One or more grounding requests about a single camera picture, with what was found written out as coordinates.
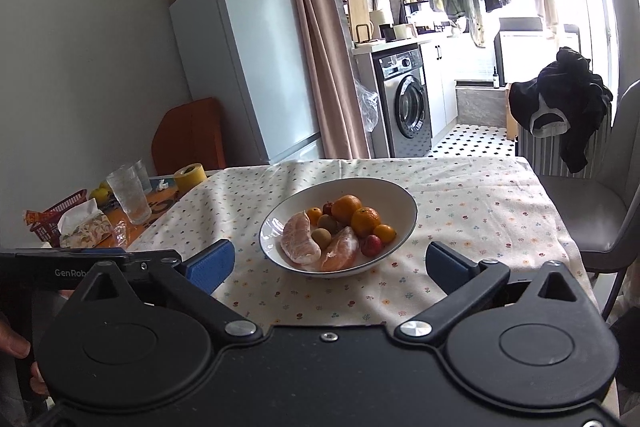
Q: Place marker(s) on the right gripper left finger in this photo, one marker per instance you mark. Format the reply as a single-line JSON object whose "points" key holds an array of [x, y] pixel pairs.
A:
{"points": [[137, 335]]}

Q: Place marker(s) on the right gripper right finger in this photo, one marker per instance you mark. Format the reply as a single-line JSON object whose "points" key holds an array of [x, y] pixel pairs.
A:
{"points": [[535, 344]]}

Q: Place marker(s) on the small kumquat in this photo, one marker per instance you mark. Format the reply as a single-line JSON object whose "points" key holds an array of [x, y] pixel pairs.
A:
{"points": [[314, 214], [385, 233]]}

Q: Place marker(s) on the tan longan fruit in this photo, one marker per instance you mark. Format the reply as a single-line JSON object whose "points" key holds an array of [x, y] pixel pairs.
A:
{"points": [[322, 237]]}

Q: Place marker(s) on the person's left hand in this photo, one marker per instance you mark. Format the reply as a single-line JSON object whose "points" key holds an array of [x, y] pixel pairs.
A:
{"points": [[18, 347]]}

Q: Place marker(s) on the red snack bag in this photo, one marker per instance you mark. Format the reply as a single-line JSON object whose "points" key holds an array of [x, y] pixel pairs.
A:
{"points": [[45, 223]]}

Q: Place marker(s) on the tissue pack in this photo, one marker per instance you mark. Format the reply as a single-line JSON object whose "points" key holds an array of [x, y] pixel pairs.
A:
{"points": [[84, 226]]}

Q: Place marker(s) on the orange table mat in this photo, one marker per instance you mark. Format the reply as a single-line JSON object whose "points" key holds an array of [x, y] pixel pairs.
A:
{"points": [[163, 196]]}

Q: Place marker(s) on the yellow lemon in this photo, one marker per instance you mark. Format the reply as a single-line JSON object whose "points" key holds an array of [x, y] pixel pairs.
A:
{"points": [[102, 194]]}

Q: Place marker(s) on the clear drinking glass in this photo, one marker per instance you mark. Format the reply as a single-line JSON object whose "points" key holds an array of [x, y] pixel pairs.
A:
{"points": [[128, 192]]}

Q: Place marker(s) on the floral white tablecloth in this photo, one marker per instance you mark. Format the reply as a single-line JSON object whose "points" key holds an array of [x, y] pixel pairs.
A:
{"points": [[484, 208]]}

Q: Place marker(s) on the yellow tape roll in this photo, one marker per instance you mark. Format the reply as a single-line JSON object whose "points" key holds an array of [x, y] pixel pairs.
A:
{"points": [[189, 177]]}

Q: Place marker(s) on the striped grey chair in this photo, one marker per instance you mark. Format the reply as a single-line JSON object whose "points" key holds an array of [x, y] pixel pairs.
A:
{"points": [[543, 154]]}

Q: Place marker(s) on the white bowl with blue rim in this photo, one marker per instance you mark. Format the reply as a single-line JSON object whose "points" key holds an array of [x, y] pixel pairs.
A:
{"points": [[340, 226]]}

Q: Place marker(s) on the large orange front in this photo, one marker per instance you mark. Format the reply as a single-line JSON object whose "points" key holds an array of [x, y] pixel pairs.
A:
{"points": [[364, 221]]}

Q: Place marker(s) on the large orange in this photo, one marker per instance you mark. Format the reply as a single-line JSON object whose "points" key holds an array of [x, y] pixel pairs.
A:
{"points": [[364, 221], [343, 208]]}

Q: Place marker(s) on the cardboard box on floor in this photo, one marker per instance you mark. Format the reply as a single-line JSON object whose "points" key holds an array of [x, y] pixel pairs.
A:
{"points": [[511, 123]]}

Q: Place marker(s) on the dark red small fruit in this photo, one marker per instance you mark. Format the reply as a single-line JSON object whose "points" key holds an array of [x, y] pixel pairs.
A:
{"points": [[327, 208]]}

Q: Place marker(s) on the large orange back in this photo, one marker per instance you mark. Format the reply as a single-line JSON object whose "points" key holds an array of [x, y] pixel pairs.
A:
{"points": [[343, 208]]}

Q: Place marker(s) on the black clothes pile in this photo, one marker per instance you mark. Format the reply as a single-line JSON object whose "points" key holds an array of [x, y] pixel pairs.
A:
{"points": [[567, 99]]}

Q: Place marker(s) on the grey washing machine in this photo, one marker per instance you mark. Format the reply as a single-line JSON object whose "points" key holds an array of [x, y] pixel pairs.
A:
{"points": [[402, 90]]}

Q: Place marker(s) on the pink beige curtain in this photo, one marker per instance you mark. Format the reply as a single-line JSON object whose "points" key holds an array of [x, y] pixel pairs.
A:
{"points": [[332, 82]]}

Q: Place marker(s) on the white refrigerator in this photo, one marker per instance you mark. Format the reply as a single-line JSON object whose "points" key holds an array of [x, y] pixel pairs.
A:
{"points": [[249, 56]]}

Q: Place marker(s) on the wooden cutting board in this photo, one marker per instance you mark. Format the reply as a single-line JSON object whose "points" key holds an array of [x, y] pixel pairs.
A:
{"points": [[359, 21]]}

